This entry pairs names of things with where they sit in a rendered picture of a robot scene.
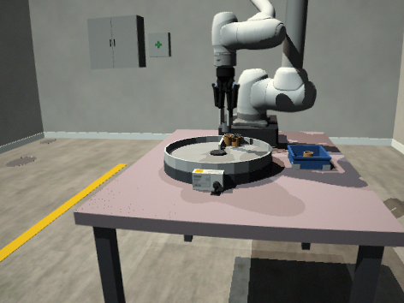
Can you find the blue crate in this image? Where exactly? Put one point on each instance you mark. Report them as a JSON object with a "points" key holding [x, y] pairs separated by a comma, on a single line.
{"points": [[320, 160]]}

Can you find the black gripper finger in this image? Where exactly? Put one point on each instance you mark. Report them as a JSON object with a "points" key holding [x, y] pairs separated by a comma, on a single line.
{"points": [[232, 98], [219, 96]]}

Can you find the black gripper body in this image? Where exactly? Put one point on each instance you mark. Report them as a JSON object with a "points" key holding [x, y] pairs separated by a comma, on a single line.
{"points": [[229, 73]]}

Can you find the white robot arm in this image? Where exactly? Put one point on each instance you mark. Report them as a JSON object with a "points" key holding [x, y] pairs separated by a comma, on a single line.
{"points": [[290, 91]]}

